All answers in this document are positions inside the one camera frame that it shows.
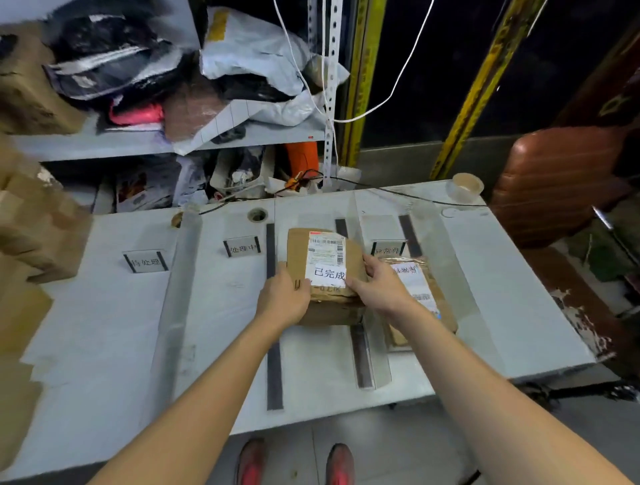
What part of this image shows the person's left hand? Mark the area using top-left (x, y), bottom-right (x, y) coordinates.
top-left (254, 262), bottom-right (312, 331)

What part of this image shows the person's right hand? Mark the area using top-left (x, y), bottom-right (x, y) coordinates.
top-left (346, 254), bottom-right (426, 328)

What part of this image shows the brown parcel with white label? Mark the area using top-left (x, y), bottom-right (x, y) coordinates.
top-left (286, 228), bottom-right (369, 326)

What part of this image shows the person's left forearm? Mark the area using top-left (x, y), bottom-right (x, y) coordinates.
top-left (87, 312), bottom-right (297, 485)

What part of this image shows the person's right forearm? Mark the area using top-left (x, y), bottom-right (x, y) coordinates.
top-left (387, 305), bottom-right (633, 485)

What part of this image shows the grey label card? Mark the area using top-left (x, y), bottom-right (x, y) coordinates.
top-left (222, 235), bottom-right (262, 258)
top-left (122, 249), bottom-right (170, 274)
top-left (370, 239), bottom-right (407, 257)

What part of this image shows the clear acrylic divider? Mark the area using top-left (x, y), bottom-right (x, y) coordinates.
top-left (413, 199), bottom-right (503, 375)
top-left (345, 191), bottom-right (393, 390)
top-left (148, 204), bottom-right (204, 408)

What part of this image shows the taped brown parcel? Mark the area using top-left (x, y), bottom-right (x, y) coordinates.
top-left (379, 256), bottom-right (459, 349)

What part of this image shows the orange parcel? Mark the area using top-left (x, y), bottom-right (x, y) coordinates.
top-left (284, 141), bottom-right (321, 182)

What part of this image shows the clear tape roll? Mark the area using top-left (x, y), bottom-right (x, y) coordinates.
top-left (445, 172), bottom-right (485, 204)

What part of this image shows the pile of mixed parcels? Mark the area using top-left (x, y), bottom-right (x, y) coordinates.
top-left (92, 145), bottom-right (286, 215)

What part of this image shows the person's right red shoe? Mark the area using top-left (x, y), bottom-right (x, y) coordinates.
top-left (325, 443), bottom-right (356, 485)

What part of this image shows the person's red shoe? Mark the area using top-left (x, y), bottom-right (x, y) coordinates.
top-left (235, 438), bottom-right (269, 485)
top-left (325, 443), bottom-right (356, 485)

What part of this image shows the person's left red shoe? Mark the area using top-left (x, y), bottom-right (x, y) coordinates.
top-left (235, 438), bottom-right (269, 485)

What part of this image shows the perforated metal upright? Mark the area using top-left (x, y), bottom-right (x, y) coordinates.
top-left (320, 0), bottom-right (345, 192)

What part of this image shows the yellow pole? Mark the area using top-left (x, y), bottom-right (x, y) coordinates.
top-left (339, 0), bottom-right (389, 169)
top-left (429, 0), bottom-right (547, 182)

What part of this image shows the brown paper parcel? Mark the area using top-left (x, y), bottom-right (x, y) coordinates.
top-left (162, 75), bottom-right (231, 143)

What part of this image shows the brown ribbed suitcase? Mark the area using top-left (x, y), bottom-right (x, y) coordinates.
top-left (489, 126), bottom-right (635, 249)

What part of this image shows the grey metal shelf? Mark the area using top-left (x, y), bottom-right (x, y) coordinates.
top-left (10, 112), bottom-right (328, 163)

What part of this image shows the pink parcel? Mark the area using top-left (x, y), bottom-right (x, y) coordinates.
top-left (108, 102), bottom-right (166, 127)

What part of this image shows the white plastic mailer bag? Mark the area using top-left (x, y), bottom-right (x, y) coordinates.
top-left (172, 6), bottom-right (351, 156)

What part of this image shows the black stand leg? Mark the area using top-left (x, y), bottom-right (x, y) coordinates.
top-left (517, 381), bottom-right (640, 406)

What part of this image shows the large cardboard box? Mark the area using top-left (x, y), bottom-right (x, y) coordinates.
top-left (0, 134), bottom-right (94, 284)

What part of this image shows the flat cardboard sheet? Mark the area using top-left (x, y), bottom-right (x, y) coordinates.
top-left (0, 255), bottom-right (54, 471)

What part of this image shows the black plastic mailer bag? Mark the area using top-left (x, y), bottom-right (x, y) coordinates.
top-left (42, 0), bottom-right (198, 113)

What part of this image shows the cardboard box on shelf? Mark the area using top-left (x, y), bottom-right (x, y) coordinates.
top-left (0, 21), bottom-right (87, 137)

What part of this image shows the black cable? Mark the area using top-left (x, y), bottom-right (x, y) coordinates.
top-left (199, 172), bottom-right (489, 216)

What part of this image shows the white cable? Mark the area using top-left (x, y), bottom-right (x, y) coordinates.
top-left (272, 0), bottom-right (437, 168)

